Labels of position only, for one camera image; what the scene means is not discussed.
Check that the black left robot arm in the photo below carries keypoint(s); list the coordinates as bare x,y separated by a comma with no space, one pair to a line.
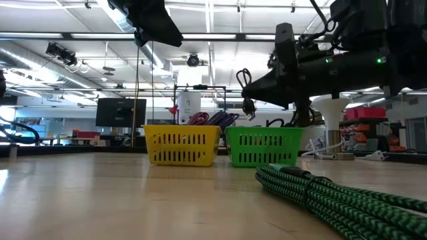
2,83

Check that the white cylindrical tank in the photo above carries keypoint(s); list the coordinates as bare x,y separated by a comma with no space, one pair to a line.
188,103

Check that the green plastic slotted basket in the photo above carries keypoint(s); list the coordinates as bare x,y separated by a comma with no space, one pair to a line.
267,149

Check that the red flat box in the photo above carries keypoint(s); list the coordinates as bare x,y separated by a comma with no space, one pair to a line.
86,134

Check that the black computer monitor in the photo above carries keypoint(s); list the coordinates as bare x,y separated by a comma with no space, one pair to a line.
120,113

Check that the black storage shelf rack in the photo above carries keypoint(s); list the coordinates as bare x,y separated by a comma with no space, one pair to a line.
363,121

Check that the grey metal cabinet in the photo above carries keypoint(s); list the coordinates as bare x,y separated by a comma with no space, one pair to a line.
417,133

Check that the red storage bins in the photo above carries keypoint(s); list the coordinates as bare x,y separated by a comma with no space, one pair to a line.
367,113

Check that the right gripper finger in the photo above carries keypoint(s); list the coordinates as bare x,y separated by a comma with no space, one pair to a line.
270,91

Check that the yellow plastic slotted basket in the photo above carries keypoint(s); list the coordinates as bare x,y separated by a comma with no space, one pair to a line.
181,148

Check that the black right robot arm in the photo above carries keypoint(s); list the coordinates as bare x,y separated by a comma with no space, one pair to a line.
407,33

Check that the small red lamp head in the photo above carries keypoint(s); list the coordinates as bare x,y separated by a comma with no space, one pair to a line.
173,110

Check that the metallic lamp base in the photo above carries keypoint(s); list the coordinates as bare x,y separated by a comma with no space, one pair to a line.
332,110

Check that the black tubular frame stand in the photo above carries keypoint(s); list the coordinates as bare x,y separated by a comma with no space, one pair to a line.
200,87

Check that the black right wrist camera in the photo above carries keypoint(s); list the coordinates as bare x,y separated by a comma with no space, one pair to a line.
286,46

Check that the silver ceiling air duct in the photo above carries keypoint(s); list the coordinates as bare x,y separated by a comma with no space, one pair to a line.
20,60
150,56

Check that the black ceiling-mounted camera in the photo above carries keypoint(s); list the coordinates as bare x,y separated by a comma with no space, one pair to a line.
272,61
193,60
61,55

